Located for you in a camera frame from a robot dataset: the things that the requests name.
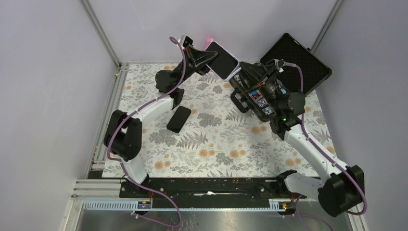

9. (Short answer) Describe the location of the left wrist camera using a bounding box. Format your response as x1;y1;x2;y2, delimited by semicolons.
179;35;193;48

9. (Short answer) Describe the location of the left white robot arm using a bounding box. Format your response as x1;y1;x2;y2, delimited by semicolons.
103;45;220;198

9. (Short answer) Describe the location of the pink metronome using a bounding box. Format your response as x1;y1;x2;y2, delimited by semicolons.
206;37;213;46

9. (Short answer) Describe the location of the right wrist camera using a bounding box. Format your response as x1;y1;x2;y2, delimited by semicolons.
275;60;285;73

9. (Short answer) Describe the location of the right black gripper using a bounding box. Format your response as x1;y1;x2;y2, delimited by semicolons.
232;63;281;114

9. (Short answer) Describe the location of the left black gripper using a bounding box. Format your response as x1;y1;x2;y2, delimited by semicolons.
175;46;222;89

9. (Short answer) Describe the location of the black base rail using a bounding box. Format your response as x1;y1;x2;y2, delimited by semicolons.
119;178;296;209

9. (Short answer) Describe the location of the floral table mat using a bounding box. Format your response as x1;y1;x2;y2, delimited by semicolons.
118;64;336;178

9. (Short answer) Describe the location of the black poker chip case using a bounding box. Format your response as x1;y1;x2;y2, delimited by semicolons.
229;33;332;122

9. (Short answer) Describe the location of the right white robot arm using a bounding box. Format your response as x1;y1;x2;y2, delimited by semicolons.
239;60;368;217

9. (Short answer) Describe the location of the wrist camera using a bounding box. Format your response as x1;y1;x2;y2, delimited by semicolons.
179;35;193;48
275;60;285;73

